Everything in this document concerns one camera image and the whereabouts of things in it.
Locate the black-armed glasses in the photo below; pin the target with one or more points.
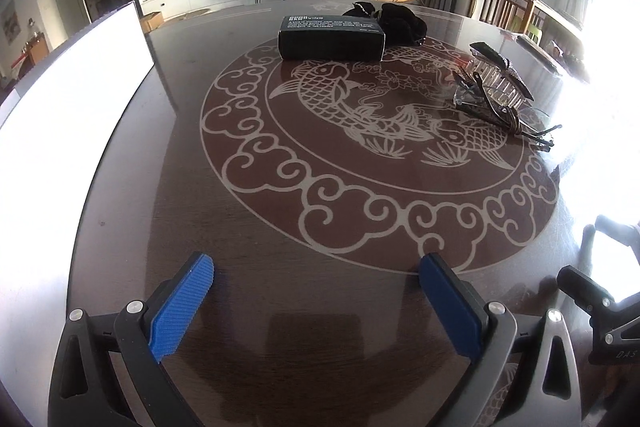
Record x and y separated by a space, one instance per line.
480 102

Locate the black printed box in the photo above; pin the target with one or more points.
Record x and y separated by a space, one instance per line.
330 42

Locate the black furry pouch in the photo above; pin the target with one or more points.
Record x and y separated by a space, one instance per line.
402 24

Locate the cardboard box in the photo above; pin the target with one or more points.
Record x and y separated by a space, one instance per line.
151 22

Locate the framed wall picture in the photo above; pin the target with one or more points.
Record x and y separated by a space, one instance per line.
11 21

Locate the wooden chair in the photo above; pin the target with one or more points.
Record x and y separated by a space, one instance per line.
500 4

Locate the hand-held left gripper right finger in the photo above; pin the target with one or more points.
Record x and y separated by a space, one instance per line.
450 307

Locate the green plastic stool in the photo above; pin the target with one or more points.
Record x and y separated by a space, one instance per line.
535 28

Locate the dark wooden desktop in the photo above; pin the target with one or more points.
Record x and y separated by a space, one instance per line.
300 307

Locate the large rhinestone hair claw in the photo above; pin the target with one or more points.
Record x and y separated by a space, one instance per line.
500 74

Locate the small wooden side cabinet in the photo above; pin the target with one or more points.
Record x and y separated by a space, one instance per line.
35 44

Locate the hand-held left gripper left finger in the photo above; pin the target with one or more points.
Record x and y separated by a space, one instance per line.
182 302

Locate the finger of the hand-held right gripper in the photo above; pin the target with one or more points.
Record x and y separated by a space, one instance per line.
620 232
582 284

